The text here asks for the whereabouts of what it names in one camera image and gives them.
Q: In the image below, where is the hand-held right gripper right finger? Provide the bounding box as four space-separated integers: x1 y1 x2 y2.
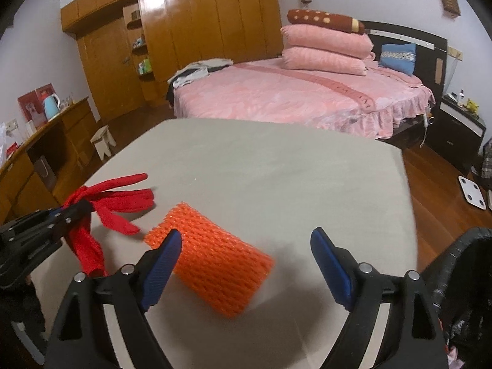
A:
311 227 450 369

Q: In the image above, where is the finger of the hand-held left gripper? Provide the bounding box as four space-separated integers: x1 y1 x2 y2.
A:
36 200 93 244

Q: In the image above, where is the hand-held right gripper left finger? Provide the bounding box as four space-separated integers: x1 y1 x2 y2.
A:
45 228 182 369

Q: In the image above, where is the orange foam fruit net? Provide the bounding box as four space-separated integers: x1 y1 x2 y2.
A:
144 201 275 319

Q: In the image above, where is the red knit glove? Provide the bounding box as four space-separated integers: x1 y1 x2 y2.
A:
61 173 155 277

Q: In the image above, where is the black-lined trash bin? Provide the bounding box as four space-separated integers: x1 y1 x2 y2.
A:
419 227 492 369

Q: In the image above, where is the person's left forearm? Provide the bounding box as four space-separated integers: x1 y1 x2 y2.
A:
0 273 47 366

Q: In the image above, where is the grey paper bag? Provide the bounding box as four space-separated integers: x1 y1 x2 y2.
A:
33 156 58 191

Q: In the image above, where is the small wooden stool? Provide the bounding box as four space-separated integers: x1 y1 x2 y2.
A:
90 125 117 161

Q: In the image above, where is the brown wooden desk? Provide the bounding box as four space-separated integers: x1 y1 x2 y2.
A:
0 98 97 224

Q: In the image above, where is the light blue kettle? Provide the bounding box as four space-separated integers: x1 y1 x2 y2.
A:
42 93 61 121

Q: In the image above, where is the red gift box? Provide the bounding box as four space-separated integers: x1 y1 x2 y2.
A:
17 83 54 129

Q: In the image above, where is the white bathroom scale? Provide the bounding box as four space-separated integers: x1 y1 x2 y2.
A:
458 176 487 211

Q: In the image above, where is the dark nightstand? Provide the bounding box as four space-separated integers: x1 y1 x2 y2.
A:
425 94 487 175

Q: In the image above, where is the bed with pink bedspread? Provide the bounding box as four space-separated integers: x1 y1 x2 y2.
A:
171 56 437 141

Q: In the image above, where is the plaid cloth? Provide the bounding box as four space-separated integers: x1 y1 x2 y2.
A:
480 138 492 179

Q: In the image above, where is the pile of clothes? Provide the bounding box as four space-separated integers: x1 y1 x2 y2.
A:
167 58 234 87

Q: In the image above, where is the pink folded quilt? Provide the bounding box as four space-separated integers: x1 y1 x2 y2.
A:
282 47 375 76
280 24 375 60

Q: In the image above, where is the blue patterned pillow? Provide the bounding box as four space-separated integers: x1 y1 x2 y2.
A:
379 43 417 75

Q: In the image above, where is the brown wooden wardrobe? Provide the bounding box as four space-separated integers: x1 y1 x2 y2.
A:
61 0 285 121

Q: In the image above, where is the dark wooden headboard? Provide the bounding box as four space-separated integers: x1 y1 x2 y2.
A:
359 20 448 97

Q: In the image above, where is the brown dotted bolster pillow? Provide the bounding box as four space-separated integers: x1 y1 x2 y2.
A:
287 9 366 34

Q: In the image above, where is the white hanging cable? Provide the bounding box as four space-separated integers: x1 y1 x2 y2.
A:
421 104 433 149

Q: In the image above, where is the brown woven wall lamp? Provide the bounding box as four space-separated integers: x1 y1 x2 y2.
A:
439 0 461 17

